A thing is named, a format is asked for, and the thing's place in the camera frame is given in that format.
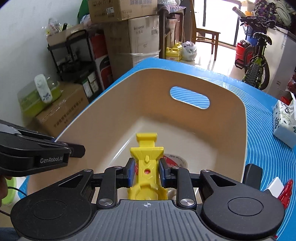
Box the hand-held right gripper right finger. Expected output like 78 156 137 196
159 159 251 209

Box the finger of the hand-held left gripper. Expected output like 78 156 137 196
54 141 87 158

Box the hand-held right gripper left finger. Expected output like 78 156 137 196
46 158 136 208

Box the yellow toy launcher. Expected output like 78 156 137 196
128 133 172 201

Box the beige plastic storage bin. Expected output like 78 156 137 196
24 67 248 204

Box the black remote control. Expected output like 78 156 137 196
244 163 264 191

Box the white charger plug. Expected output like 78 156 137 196
264 177 285 199

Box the brown printed cardboard box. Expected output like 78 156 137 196
35 82 91 140

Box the green plastic lidded container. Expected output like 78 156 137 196
17 74 63 118

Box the white patterned cloth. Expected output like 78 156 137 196
34 74 53 104

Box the person's denim leg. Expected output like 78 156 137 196
0 228 19 241

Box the red black appliance box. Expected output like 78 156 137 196
89 34 114 91

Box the black metal rack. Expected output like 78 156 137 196
47 30 100 98

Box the blue silicone baking mat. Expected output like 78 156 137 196
20 58 296 241

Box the shallow cardboard box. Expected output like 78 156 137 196
46 23 85 47

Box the yellow jug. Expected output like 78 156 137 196
165 42 183 62

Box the large taped cardboard box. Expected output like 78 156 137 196
103 15 160 82

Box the small white plastic bag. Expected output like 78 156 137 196
181 41 198 61

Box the patterned tissue box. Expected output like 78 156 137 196
272 93 296 149

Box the green bag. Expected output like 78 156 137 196
77 0 91 24

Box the black green bicycle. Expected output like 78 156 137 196
232 6 273 91

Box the stack of red buckets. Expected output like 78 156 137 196
235 40 251 69

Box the wooden chair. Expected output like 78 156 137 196
191 0 220 61

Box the red paper bag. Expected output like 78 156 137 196
285 74 296 105

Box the white chest freezer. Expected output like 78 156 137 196
264 24 296 99

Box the floral fabric bag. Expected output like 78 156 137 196
252 0 277 21

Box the grey green cloth bundle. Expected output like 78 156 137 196
275 0 296 25

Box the black cable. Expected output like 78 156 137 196
0 186 29 217

